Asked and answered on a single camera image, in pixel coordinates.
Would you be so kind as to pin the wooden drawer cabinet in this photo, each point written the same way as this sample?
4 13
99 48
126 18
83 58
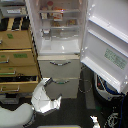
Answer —
19 68

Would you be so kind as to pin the food items on shelf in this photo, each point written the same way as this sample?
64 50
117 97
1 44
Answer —
54 11

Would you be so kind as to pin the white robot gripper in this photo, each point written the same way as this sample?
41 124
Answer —
40 92

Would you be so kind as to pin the white object bottom right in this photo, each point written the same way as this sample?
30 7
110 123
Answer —
95 121

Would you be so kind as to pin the grey box on cabinet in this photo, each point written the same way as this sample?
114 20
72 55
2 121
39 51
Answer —
13 11

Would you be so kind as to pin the fridge drawer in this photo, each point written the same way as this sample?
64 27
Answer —
68 88
59 66

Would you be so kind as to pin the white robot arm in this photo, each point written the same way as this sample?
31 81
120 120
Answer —
24 115

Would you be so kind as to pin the bottom fridge drawer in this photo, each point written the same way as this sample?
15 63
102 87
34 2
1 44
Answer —
68 88

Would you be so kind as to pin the white refrigerator body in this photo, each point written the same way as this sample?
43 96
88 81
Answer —
62 38

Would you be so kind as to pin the middle fridge drawer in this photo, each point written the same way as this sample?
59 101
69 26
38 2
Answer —
59 66

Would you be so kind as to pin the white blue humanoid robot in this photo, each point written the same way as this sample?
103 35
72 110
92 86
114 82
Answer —
106 94

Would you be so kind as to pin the white fridge door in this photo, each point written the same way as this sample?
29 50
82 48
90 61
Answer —
105 41

